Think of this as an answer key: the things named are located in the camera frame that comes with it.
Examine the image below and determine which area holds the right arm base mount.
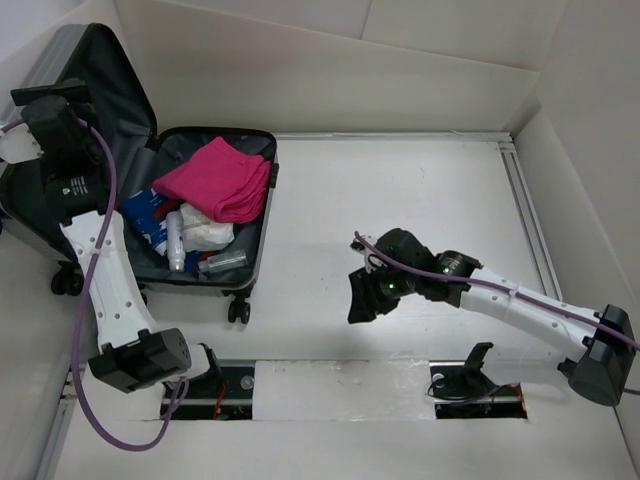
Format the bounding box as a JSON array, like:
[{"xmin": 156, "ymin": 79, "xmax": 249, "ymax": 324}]
[{"xmin": 426, "ymin": 362, "xmax": 528, "ymax": 420}]

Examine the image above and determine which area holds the small clear bottle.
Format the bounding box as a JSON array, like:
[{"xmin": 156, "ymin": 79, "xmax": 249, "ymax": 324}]
[{"xmin": 198, "ymin": 250, "xmax": 248, "ymax": 275}]

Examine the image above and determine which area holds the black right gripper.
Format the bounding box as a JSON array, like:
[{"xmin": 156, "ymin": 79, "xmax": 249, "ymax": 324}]
[{"xmin": 347, "ymin": 261, "xmax": 418, "ymax": 324}]

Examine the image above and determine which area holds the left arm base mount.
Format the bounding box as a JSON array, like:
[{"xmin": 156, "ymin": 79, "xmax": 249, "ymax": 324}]
[{"xmin": 171, "ymin": 362, "xmax": 255, "ymax": 421}]

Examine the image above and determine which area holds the white plastic bottle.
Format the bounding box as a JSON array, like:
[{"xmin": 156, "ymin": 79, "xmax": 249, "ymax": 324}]
[{"xmin": 166, "ymin": 211, "xmax": 186, "ymax": 272}]

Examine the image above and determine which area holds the blue patterned cloth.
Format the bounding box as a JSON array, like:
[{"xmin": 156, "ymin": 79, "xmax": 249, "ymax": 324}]
[{"xmin": 120, "ymin": 188, "xmax": 175, "ymax": 256}]

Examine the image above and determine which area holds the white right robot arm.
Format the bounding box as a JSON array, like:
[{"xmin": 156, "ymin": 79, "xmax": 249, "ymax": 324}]
[{"xmin": 347, "ymin": 228, "xmax": 639, "ymax": 408}]

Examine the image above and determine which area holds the aluminium rail frame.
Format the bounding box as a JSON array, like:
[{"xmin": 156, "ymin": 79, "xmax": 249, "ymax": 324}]
[{"xmin": 37, "ymin": 130, "xmax": 621, "ymax": 480}]

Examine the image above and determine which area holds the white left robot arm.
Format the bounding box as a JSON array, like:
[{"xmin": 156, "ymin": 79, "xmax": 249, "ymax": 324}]
[{"xmin": 1, "ymin": 79, "xmax": 223, "ymax": 397}]

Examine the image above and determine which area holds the grey hard-shell suitcase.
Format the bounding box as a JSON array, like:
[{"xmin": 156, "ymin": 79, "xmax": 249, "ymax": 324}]
[{"xmin": 1, "ymin": 23, "xmax": 279, "ymax": 324}]

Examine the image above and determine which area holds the pink cloth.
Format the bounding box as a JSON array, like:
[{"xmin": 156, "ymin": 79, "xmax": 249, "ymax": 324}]
[{"xmin": 151, "ymin": 137, "xmax": 271, "ymax": 224}]

